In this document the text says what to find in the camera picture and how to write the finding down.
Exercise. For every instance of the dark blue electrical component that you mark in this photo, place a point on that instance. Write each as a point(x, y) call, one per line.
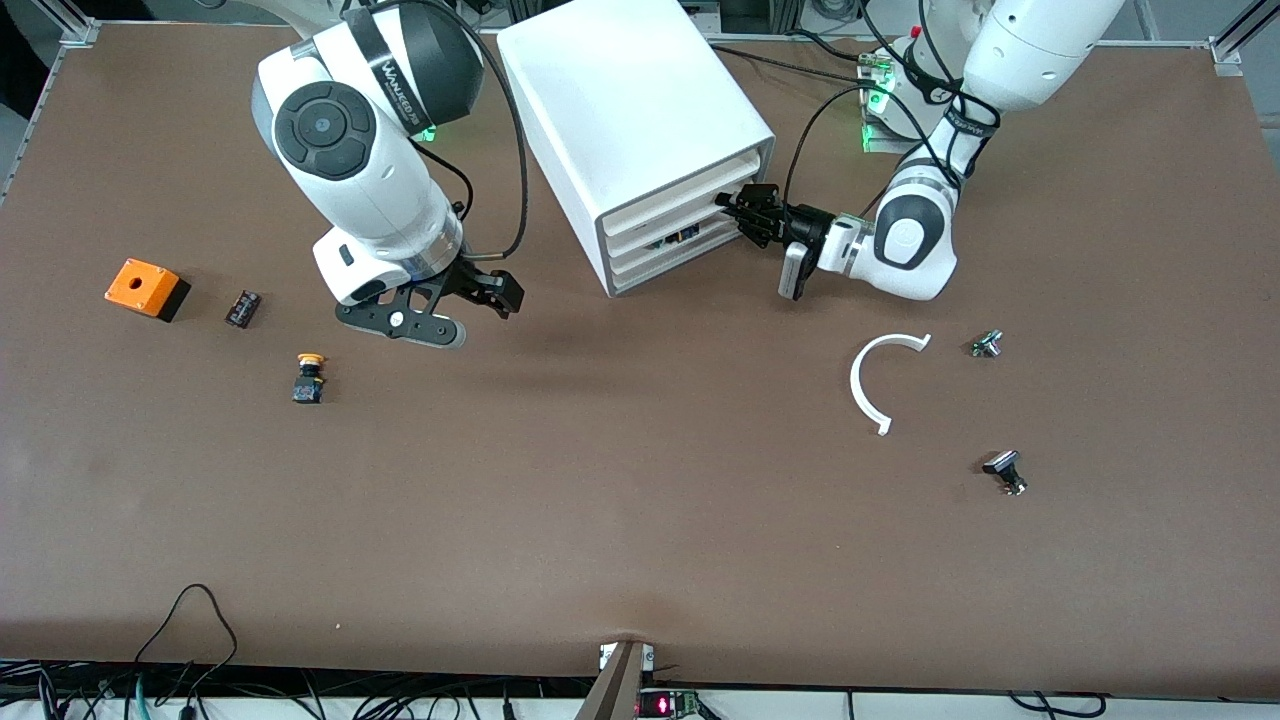
point(678, 237)

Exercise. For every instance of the orange black button enclosure box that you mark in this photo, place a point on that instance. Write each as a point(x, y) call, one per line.
point(140, 285)

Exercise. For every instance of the black equipment box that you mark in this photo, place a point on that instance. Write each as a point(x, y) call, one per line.
point(755, 15)

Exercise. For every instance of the device with red display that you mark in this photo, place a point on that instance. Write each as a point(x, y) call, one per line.
point(665, 705)

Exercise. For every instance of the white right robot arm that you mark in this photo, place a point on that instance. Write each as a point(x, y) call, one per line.
point(350, 190)

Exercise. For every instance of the yellow push button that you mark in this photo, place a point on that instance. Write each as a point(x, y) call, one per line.
point(309, 385)

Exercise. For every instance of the grey camera mount bar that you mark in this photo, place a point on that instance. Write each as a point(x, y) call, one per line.
point(615, 695)

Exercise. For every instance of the small black terminal block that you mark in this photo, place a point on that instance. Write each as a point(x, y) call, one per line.
point(243, 309)

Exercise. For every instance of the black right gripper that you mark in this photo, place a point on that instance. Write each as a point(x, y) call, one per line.
point(468, 281)

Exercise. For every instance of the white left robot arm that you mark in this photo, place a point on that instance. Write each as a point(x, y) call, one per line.
point(915, 240)

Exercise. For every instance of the white mount bracket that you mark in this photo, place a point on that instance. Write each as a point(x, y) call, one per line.
point(605, 656)

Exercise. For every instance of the aluminium frame corner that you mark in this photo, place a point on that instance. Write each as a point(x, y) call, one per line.
point(78, 35)
point(1228, 55)

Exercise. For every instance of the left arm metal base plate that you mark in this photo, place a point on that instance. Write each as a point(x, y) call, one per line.
point(885, 140)

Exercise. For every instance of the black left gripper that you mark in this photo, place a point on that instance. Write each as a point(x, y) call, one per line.
point(806, 222)

